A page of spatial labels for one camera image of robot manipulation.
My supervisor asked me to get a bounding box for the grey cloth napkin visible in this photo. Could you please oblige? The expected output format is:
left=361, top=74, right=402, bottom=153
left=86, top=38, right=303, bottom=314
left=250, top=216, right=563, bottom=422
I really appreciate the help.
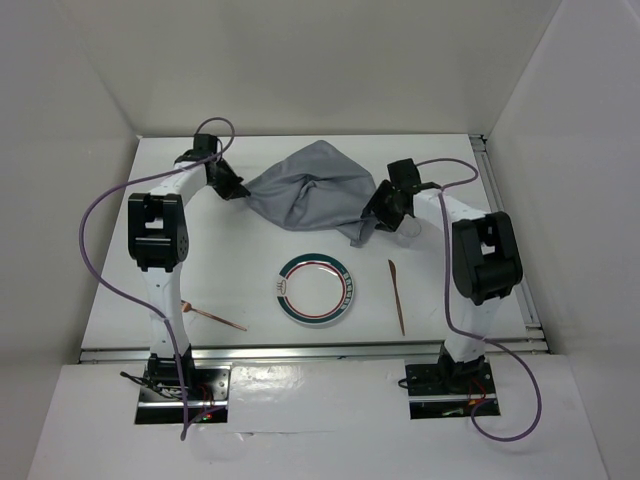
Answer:
left=246, top=140, right=376, bottom=247

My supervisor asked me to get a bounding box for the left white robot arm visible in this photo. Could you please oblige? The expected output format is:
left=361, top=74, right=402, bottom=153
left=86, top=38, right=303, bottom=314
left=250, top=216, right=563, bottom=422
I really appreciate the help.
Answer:
left=127, top=133, right=250, bottom=399

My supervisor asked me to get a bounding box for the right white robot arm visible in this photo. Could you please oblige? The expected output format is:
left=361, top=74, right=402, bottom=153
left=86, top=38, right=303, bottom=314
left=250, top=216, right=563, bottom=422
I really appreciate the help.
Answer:
left=362, top=158, right=523, bottom=393

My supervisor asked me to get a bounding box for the clear plastic cup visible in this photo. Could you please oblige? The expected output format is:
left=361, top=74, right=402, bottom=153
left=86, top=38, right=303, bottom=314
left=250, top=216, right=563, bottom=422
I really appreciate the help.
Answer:
left=398, top=217, right=422, bottom=239

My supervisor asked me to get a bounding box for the copper knife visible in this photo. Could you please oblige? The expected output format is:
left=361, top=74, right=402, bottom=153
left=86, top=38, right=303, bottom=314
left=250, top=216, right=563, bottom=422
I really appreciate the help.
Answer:
left=388, top=259, right=406, bottom=337

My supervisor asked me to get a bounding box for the white plate green red rim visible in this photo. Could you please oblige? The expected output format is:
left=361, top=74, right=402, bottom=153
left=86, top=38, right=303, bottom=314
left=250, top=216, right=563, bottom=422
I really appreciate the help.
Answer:
left=274, top=253, right=355, bottom=329

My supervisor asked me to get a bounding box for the copper fork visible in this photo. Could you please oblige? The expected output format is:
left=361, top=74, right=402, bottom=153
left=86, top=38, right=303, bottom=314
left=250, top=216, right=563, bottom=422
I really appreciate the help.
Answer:
left=181, top=300, right=248, bottom=332

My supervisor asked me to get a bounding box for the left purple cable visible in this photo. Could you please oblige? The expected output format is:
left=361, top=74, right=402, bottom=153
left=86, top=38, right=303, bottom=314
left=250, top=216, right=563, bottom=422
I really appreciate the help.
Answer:
left=78, top=117, right=236, bottom=442

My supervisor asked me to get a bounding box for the purple cable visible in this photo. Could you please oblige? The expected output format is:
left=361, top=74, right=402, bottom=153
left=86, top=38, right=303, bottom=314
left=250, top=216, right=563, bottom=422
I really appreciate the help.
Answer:
left=78, top=117, right=236, bottom=442
left=414, top=157, right=544, bottom=442

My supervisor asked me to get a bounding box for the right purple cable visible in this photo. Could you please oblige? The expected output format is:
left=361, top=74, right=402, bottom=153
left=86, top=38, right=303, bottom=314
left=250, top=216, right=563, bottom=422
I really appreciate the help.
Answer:
left=414, top=157, right=544, bottom=442

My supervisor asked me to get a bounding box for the aluminium rail right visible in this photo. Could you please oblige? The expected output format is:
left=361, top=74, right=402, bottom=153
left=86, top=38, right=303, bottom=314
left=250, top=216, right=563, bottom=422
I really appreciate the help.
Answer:
left=469, top=134, right=548, bottom=348

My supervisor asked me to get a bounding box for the aluminium rail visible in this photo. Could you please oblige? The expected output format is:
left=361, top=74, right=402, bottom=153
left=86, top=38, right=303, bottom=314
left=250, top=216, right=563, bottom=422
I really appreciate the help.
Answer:
left=78, top=340, right=550, bottom=364
left=469, top=134, right=548, bottom=348

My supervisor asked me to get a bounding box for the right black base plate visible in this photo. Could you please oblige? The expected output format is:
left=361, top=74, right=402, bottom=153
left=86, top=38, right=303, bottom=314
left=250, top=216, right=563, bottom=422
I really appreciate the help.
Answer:
left=397, top=362, right=501, bottom=420

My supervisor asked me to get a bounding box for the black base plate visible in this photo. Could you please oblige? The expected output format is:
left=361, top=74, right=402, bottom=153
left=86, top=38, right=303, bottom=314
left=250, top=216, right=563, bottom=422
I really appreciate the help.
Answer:
left=119, top=363, right=232, bottom=424
left=397, top=362, right=501, bottom=420

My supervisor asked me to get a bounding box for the aluminium rail front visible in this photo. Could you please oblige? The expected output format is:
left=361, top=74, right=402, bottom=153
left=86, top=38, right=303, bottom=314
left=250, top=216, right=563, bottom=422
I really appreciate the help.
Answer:
left=78, top=340, right=550, bottom=364

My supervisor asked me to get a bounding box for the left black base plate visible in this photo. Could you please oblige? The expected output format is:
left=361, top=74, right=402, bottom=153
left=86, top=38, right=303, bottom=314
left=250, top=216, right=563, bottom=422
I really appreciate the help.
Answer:
left=119, top=363, right=232, bottom=424

